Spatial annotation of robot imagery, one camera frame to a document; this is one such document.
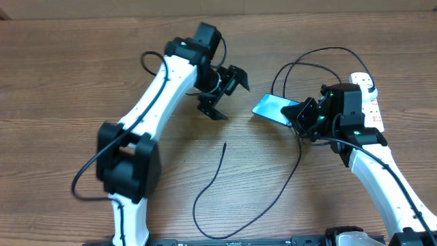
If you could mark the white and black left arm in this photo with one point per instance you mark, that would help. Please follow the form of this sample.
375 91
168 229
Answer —
128 162

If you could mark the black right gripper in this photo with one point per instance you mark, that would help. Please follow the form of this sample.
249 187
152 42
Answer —
292 115

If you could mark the Samsung Galaxy smartphone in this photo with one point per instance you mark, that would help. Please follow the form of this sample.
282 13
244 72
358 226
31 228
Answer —
270 107

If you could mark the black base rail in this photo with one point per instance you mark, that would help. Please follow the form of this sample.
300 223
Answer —
293 241

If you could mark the white power strip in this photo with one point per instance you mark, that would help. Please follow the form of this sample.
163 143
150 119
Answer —
371 109

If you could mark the white charger plug adapter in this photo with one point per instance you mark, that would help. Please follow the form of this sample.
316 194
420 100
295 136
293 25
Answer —
368 93

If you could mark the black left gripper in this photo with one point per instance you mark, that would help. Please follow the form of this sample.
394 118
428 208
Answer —
209 102

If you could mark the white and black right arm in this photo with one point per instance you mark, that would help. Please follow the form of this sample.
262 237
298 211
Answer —
338 118

